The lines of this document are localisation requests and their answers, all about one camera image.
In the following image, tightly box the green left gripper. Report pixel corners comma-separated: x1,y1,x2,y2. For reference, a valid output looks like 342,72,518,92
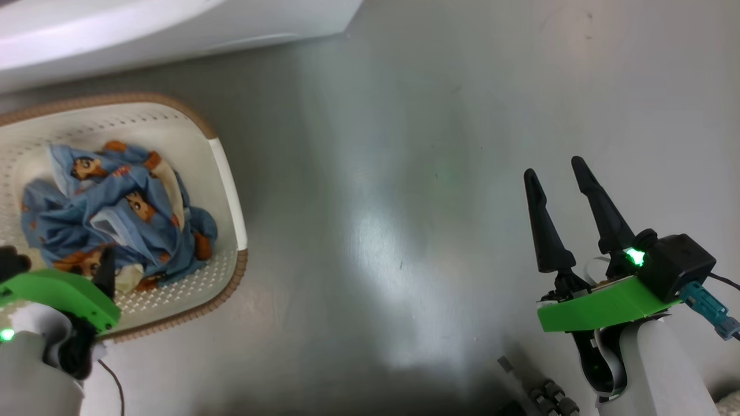
0,247,121,336

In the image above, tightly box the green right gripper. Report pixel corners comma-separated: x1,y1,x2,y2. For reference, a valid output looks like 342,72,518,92
524,156,683,333

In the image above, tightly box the small blue cream cartoon garment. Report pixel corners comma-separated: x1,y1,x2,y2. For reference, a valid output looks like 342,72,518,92
52,231,212,292

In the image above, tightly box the large blue cartoon print garment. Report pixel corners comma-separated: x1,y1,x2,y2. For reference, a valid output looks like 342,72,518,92
20,140,219,278

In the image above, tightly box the white front-load washing machine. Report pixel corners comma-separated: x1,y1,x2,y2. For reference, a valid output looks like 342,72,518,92
0,0,365,93

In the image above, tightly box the white perforated basket brown rim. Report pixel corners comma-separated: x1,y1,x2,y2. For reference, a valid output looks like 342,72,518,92
0,92,249,341

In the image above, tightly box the thin dark left gripper cable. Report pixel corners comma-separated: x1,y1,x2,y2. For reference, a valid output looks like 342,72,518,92
97,358,125,416

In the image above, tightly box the teal cable connector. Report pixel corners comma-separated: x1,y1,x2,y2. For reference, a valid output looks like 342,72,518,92
679,281,740,340

